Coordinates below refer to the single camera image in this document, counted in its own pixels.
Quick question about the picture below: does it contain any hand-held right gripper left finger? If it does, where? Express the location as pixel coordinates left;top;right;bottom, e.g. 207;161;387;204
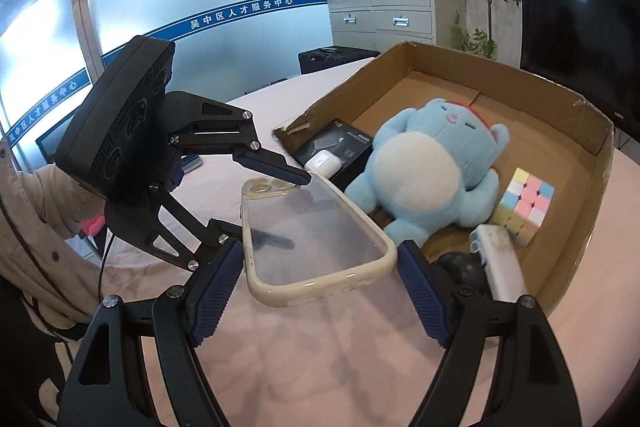
62;239;246;427

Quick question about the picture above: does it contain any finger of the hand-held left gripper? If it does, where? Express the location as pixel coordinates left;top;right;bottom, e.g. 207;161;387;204
146;191;296;274
165;90;313;186

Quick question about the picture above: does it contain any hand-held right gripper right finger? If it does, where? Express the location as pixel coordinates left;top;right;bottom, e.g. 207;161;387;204
397;240;584;427

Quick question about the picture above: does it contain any black computer mouse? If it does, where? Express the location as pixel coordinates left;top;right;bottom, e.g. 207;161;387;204
434;251;489;299

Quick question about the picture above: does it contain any white earbuds case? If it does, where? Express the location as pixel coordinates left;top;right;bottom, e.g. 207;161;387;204
304;150;344;173

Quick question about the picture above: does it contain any clear phone case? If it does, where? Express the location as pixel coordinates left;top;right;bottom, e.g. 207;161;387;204
239;172;399;309

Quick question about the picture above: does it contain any white handheld device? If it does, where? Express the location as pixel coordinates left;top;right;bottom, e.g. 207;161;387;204
469;224;532;304

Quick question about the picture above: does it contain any pastel puzzle cube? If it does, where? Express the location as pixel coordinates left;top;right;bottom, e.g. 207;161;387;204
489;167;556;248

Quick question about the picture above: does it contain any brown cardboard box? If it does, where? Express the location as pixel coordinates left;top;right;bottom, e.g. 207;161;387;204
271;41;616;317

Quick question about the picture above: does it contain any person's left forearm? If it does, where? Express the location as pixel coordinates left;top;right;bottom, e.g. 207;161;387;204
0;161;109;324

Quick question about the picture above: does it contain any dark monitor screen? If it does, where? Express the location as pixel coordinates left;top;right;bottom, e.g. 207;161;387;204
35;113;77;161

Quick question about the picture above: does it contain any flat black box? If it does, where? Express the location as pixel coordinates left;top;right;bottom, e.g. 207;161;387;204
291;119;374;188

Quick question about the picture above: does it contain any blue plush toy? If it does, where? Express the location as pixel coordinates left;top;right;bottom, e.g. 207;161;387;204
344;97;512;246

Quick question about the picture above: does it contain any black suitcase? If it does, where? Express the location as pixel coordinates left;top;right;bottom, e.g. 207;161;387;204
298;47;382;76

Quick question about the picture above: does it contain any black television screen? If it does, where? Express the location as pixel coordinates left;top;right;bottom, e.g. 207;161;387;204
514;0;640;141

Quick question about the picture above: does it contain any black cable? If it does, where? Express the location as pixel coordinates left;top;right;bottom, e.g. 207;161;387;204
96;231;119;304

